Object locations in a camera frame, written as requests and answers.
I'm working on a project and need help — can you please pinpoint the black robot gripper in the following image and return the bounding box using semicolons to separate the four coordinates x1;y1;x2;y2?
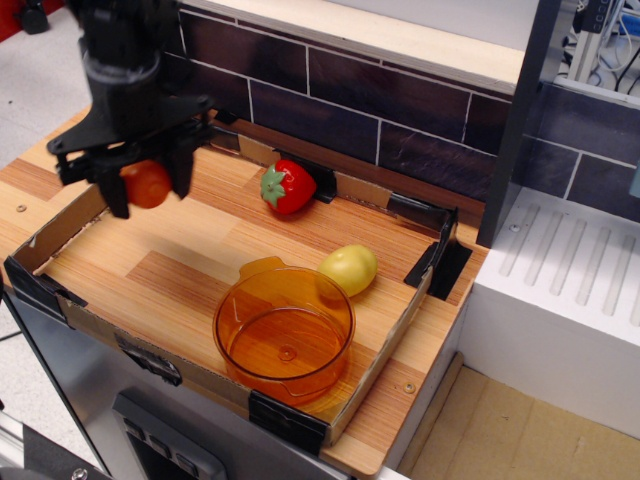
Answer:
47;52;213;219

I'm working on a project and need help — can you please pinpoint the orange plastic toy carrot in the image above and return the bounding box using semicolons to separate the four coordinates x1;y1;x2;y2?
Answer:
120;160;172;209

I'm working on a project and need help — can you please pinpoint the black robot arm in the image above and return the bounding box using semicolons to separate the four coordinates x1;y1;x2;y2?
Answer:
47;1;214;219

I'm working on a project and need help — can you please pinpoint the transparent orange plastic pot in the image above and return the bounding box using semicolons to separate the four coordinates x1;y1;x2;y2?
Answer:
212;257;356;405

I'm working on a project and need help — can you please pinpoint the red plastic toy strawberry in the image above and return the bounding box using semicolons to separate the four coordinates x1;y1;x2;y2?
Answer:
260;159;317;215

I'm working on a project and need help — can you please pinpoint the yellow plastic toy potato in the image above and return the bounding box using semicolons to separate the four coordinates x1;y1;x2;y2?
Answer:
317;244;378;297

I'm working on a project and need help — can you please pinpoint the grey toy oven front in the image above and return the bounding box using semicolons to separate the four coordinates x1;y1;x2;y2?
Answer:
110;391;229;480

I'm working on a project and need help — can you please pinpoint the white toy sink drainboard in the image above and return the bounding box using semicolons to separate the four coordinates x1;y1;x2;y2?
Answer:
458;189;639;436

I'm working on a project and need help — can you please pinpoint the dark grey vertical post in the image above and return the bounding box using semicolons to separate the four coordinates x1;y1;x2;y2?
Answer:
477;0;574;247

